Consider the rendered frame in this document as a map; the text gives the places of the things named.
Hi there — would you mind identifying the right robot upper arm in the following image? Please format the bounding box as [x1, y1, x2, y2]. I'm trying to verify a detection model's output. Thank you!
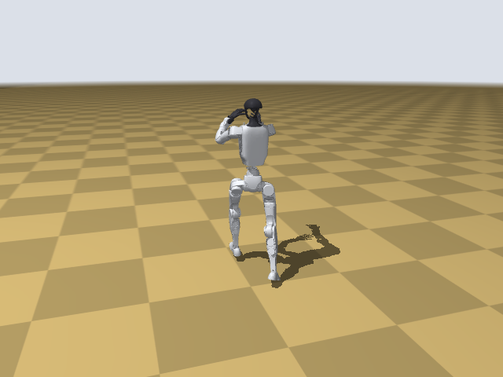
[267, 124, 276, 136]

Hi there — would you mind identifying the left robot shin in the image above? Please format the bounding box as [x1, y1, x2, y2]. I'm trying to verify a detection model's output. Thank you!
[229, 208, 240, 248]

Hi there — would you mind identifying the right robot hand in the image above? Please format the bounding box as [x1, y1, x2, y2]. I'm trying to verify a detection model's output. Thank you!
[250, 112, 262, 124]

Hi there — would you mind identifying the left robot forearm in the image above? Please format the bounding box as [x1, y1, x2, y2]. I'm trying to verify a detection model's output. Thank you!
[215, 117, 232, 140]

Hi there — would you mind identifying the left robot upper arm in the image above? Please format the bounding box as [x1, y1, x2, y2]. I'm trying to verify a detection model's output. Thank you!
[215, 126, 242, 145]

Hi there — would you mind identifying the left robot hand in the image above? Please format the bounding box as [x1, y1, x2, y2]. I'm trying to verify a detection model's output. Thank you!
[227, 108, 248, 124]

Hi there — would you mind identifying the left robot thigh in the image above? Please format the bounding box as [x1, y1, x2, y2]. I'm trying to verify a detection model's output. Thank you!
[229, 178, 244, 219]

